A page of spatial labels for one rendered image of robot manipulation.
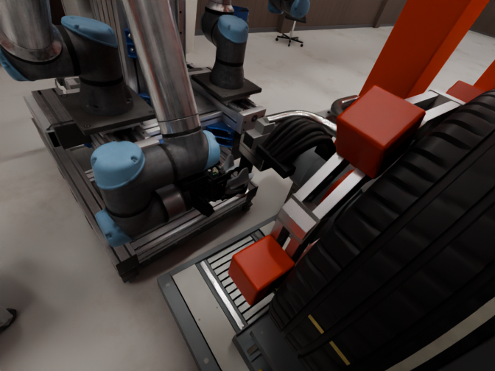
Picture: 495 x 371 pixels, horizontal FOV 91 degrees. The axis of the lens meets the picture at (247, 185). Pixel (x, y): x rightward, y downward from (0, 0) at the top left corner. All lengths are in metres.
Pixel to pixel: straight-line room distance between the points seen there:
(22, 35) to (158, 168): 0.40
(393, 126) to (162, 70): 0.34
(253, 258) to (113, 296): 1.04
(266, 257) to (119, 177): 0.27
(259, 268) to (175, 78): 0.34
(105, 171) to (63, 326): 1.08
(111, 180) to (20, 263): 1.26
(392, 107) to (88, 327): 1.33
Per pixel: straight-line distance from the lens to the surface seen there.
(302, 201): 0.41
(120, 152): 0.42
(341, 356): 0.41
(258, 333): 1.10
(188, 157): 0.45
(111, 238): 0.49
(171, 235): 1.24
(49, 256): 1.60
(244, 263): 0.43
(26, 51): 0.76
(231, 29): 1.05
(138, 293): 1.38
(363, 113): 0.35
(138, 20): 0.46
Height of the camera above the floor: 1.26
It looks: 44 degrees down
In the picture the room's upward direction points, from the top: 14 degrees clockwise
